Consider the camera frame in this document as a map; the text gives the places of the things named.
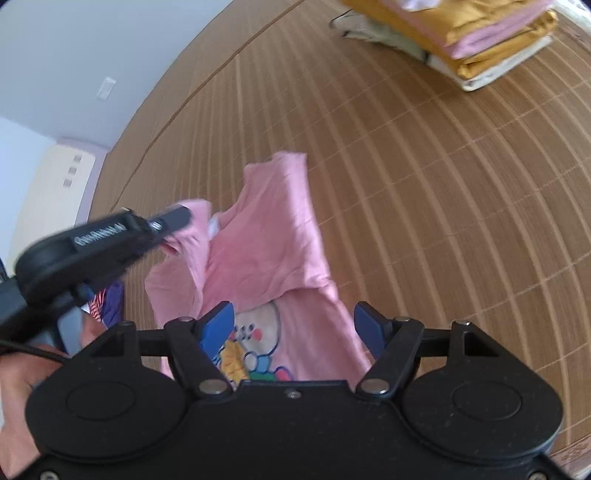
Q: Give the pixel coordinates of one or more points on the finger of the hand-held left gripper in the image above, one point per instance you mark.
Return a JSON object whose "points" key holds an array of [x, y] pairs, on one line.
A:
{"points": [[171, 220]]}

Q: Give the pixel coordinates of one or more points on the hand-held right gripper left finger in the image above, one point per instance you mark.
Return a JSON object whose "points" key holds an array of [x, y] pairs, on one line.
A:
{"points": [[217, 327]]}

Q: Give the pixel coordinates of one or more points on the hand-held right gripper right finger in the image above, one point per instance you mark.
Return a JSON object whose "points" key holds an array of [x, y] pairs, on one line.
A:
{"points": [[369, 327]]}

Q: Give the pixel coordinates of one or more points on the pink printed shirt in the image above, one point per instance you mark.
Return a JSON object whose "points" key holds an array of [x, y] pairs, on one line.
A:
{"points": [[272, 240]]}

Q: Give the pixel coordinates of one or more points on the stack of folded clothes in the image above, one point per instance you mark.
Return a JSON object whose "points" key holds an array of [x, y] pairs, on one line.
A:
{"points": [[489, 79]]}

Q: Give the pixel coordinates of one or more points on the person's left hand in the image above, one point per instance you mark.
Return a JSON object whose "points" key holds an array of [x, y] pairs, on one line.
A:
{"points": [[18, 392]]}

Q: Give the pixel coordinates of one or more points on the purple blue garment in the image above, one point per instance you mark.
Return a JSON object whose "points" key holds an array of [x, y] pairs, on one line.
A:
{"points": [[111, 304]]}

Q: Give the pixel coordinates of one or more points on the cream cabinet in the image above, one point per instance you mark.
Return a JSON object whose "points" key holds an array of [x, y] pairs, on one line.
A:
{"points": [[51, 203]]}

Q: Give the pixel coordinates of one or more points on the bamboo mat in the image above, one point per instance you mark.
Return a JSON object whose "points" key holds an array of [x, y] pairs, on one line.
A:
{"points": [[415, 184]]}

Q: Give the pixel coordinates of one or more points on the mustard folded garment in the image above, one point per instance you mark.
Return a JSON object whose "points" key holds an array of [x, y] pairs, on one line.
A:
{"points": [[383, 11], [508, 57]]}

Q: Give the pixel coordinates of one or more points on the pink folded garment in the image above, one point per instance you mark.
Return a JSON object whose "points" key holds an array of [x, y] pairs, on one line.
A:
{"points": [[485, 39]]}

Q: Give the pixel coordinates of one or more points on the white wall switch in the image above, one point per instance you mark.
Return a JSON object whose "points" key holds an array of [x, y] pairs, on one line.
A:
{"points": [[106, 89]]}

